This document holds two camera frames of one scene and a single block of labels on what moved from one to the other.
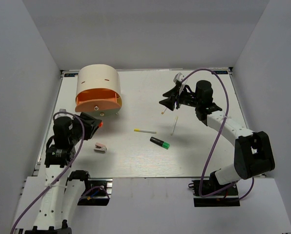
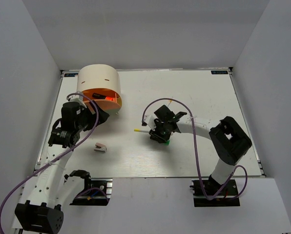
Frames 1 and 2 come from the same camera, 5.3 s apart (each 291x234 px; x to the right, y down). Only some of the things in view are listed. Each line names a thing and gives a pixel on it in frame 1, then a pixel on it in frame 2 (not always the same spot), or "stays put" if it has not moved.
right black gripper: [170, 102] to [155, 132]
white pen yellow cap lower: [144, 131] stays put
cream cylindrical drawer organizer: [99, 76] stays put
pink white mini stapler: [100, 148] stays put
